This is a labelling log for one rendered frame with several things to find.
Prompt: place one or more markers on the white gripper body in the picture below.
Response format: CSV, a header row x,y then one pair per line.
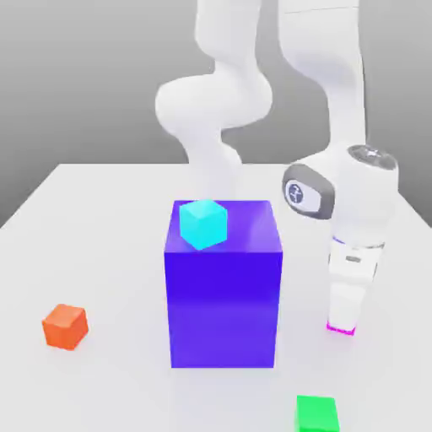
x,y
351,271

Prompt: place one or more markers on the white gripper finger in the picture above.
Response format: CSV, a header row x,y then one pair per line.
x,y
346,307

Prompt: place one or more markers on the small magenta cube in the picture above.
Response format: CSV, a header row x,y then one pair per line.
x,y
341,331

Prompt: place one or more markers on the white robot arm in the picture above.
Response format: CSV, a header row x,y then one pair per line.
x,y
347,101

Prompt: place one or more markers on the small green cube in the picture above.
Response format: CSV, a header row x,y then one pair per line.
x,y
317,415

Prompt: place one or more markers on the small cyan cube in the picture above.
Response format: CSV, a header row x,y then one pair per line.
x,y
202,222

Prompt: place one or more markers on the small orange cube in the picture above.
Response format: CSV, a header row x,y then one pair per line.
x,y
64,328

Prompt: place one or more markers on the large blue box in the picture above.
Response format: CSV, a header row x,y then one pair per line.
x,y
222,303

